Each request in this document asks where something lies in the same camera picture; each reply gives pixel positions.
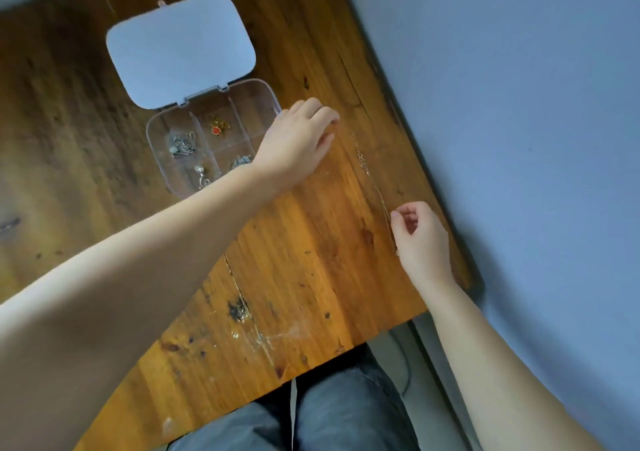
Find clear plastic compartment box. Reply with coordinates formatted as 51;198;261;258
105;0;282;200

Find cluster of silver charms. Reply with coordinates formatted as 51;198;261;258
169;132;201;160

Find person's left hand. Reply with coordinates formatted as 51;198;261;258
250;97;341;196

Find person's left forearm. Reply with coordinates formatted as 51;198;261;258
0;162;281;451

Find white drawstring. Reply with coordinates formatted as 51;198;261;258
288;378;299;451

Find black cable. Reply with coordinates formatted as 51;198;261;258
389;325;415;397

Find thin gold chain necklace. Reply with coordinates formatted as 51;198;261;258
338;119;399;255

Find grey jeans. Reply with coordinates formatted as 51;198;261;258
167;344;422;451

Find person's right forearm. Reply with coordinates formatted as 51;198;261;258
412;271;608;451

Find person's right hand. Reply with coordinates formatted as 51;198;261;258
390;201;455;287

